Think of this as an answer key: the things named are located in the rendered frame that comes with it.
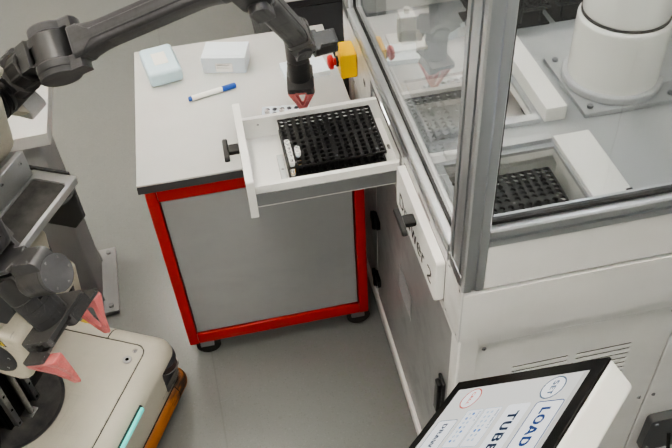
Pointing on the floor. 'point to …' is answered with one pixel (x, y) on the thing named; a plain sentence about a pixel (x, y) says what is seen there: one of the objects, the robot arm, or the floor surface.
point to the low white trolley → (251, 232)
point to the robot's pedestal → (47, 150)
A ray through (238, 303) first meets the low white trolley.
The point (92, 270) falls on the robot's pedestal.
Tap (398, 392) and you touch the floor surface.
